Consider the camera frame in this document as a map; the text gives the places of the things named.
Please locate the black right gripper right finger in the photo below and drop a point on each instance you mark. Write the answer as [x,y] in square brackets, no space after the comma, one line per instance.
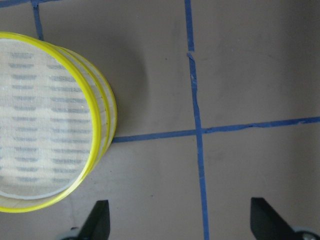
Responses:
[267,224]

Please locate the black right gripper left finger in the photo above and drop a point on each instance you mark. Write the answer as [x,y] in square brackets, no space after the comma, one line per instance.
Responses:
[97,225]

